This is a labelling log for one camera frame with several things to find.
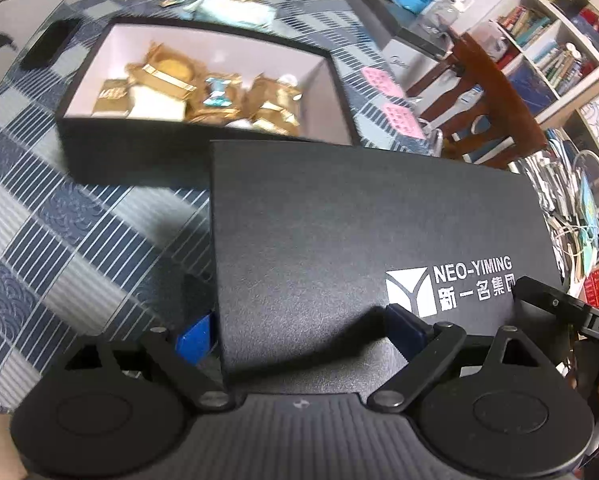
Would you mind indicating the plain gold mooncake packet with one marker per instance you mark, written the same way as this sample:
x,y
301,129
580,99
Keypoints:
x,y
274,105

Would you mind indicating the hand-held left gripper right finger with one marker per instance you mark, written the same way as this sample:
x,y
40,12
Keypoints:
x,y
404,327

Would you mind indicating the black box lid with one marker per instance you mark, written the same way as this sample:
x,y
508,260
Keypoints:
x,y
354,220

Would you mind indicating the black cardboard box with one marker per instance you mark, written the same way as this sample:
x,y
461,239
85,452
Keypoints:
x,y
129,150

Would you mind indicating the small brown gold packet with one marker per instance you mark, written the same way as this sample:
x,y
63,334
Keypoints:
x,y
111,97

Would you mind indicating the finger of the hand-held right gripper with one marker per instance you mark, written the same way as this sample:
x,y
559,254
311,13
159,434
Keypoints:
x,y
549,300

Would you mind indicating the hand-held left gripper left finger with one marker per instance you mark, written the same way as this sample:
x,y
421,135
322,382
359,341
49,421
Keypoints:
x,y
197,335

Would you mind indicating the white mini fridge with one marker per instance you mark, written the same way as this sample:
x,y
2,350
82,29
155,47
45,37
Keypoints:
x,y
404,55

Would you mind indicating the brown wooden chair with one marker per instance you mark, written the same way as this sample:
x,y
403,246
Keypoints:
x,y
494,90

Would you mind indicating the black phone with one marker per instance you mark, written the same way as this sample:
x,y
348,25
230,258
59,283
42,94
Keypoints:
x,y
51,42

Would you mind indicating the teal candy wrapper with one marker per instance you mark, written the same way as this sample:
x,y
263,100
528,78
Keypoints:
x,y
222,91

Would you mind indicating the pink paper note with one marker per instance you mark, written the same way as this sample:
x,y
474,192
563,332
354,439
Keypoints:
x,y
404,122
383,82

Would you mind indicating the gold mooncake packet round window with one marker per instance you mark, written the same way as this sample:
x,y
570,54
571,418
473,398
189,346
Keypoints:
x,y
219,112

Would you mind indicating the large gold mooncake packet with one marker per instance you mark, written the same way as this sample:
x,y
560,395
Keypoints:
x,y
172,67

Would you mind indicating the white bookshelf with books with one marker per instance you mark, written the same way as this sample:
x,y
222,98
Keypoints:
x,y
554,60

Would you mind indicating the blue patterned desktop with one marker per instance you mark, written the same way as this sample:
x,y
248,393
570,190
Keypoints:
x,y
79,240

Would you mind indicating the white wet wipes pack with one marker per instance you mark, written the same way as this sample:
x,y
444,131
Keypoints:
x,y
234,10

